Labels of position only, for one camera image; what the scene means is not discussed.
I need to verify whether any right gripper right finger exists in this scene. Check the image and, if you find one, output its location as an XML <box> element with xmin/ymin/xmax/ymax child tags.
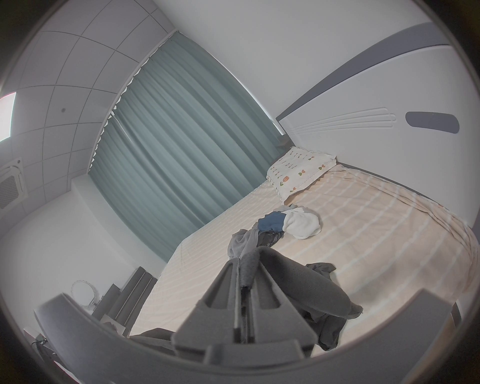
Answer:
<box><xmin>249</xmin><ymin>259</ymin><xmax>318</xmax><ymax>357</ymax></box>

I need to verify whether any round white mirror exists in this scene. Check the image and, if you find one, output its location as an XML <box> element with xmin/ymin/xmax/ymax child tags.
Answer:
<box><xmin>71</xmin><ymin>280</ymin><xmax>101</xmax><ymax>307</ymax></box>

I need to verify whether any white garment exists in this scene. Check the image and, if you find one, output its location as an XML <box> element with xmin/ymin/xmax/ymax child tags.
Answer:
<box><xmin>282</xmin><ymin>207</ymin><xmax>323</xmax><ymax>241</ymax></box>

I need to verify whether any ceiling air vent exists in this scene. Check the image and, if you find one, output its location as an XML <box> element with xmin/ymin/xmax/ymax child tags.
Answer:
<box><xmin>0</xmin><ymin>157</ymin><xmax>29</xmax><ymax>211</ymax></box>

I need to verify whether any white printed pillow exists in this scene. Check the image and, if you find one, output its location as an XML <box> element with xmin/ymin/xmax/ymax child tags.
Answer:
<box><xmin>266</xmin><ymin>146</ymin><xmax>337</xmax><ymax>205</ymax></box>

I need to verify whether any blue garment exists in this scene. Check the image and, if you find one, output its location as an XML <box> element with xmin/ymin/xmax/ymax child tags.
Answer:
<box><xmin>257</xmin><ymin>211</ymin><xmax>288</xmax><ymax>233</ymax></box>

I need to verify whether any dark grey padded chair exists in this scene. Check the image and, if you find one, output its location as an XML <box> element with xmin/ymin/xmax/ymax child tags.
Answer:
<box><xmin>91</xmin><ymin>266</ymin><xmax>158</xmax><ymax>337</ymax></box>

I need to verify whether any ceiling light panel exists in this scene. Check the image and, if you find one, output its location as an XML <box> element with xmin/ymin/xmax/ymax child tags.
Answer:
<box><xmin>0</xmin><ymin>92</ymin><xmax>18</xmax><ymax>142</ymax></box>

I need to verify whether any grey waffle garment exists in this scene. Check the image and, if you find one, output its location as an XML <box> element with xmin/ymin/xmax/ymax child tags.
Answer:
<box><xmin>227</xmin><ymin>227</ymin><xmax>264</xmax><ymax>260</ymax></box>

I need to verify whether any blue-green curtain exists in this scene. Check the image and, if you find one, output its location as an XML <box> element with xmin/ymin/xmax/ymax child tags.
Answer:
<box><xmin>88</xmin><ymin>30</ymin><xmax>289</xmax><ymax>264</ymax></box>

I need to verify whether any bed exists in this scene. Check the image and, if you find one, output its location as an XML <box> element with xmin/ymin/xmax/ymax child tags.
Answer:
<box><xmin>129</xmin><ymin>22</ymin><xmax>480</xmax><ymax>353</ymax></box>

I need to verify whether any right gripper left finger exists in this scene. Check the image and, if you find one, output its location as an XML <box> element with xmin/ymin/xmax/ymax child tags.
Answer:
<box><xmin>172</xmin><ymin>259</ymin><xmax>241</xmax><ymax>355</ymax></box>

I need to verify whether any dark grey wrinkled garment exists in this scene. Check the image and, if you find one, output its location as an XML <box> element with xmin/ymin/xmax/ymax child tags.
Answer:
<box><xmin>257</xmin><ymin>231</ymin><xmax>286</xmax><ymax>249</ymax></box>

